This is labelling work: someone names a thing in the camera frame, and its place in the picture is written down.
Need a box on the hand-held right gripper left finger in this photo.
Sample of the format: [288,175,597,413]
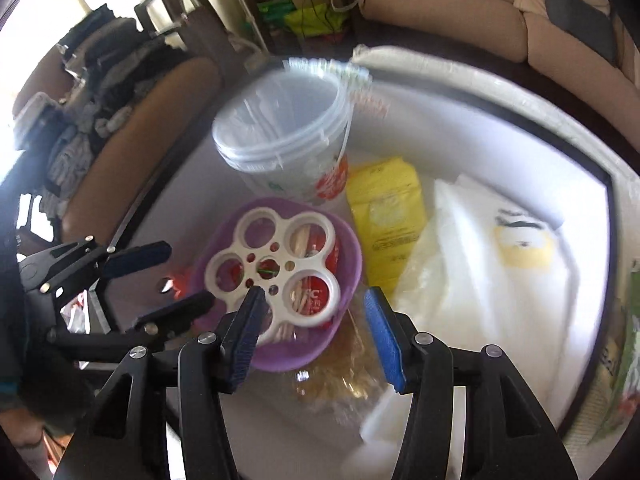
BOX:
[52,285,268,480]

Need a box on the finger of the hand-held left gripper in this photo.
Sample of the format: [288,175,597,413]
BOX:
[17,236,173,311]
[47,290,217,361]

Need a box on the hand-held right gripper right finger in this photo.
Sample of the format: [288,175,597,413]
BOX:
[364,287,578,480]

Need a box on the purple plastic bowl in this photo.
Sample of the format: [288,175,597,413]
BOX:
[191,197,364,374]

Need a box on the dark grey storage box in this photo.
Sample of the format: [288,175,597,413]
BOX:
[85,55,618,480]

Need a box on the green snack bag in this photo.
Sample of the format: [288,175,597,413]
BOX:
[589,305,640,447]

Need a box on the clear bag of golden snacks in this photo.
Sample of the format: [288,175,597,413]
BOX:
[289,305,391,414]

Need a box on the red sauce packet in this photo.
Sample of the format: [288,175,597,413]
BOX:
[287,275,342,327]
[302,226,342,275]

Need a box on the white plastic bag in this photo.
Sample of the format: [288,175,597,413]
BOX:
[392,174,572,411]

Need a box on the yellow packet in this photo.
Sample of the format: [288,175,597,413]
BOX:
[346,157,427,287]

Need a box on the brown padded chair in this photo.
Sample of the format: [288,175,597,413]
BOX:
[64,56,224,244]

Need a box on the pile of dark clothes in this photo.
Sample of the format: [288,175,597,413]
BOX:
[14,4,187,213]

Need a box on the clear plastic bucket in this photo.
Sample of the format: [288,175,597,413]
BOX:
[212,57,352,207]

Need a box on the dark wooden chair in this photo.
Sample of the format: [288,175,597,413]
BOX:
[134,0,202,38]

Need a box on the green plastic bag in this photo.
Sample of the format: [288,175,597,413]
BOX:
[257,0,297,24]

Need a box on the yellow-green plastic bag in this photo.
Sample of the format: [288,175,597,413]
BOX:
[283,4,350,39]

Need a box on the brown sofa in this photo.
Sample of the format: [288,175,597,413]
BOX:
[359,0,640,93]

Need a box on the dark grey cushion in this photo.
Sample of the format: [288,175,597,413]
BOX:
[545,0,619,64]

